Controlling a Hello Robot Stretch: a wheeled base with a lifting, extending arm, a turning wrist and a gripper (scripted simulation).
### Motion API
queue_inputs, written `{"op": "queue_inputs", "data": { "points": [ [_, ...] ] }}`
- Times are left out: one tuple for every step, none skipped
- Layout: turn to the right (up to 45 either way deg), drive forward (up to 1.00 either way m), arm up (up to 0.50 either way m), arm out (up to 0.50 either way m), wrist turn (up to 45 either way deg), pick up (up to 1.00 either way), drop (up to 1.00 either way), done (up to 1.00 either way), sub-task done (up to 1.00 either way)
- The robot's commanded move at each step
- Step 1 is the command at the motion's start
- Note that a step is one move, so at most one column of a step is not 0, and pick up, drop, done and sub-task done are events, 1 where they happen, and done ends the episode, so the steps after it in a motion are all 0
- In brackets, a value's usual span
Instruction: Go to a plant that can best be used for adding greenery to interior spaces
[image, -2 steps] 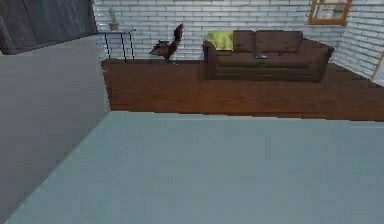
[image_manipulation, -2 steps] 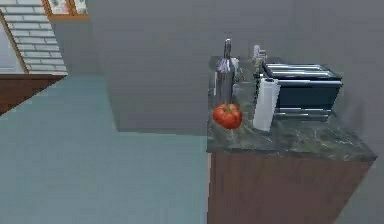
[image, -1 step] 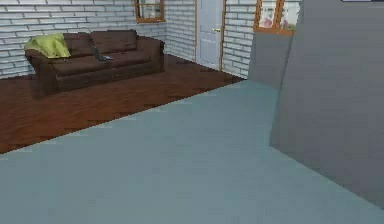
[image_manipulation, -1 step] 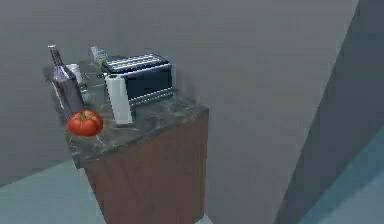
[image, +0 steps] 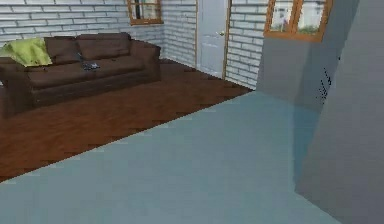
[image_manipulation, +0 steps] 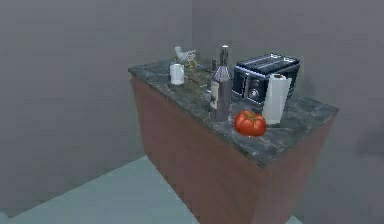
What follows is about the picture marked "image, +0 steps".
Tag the white room door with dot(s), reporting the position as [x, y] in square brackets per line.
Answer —
[211, 33]

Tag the round door knob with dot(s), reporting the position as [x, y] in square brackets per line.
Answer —
[221, 33]

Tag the dark brown sofa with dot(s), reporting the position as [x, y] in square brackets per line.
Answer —
[110, 70]

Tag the small wooden framed window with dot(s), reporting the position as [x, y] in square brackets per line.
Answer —
[144, 12]

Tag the small grey object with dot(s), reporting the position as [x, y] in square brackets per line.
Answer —
[89, 65]

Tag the large wooden framed window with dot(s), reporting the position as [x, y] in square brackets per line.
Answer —
[296, 18]

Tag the green cushion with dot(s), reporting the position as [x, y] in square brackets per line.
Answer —
[29, 51]

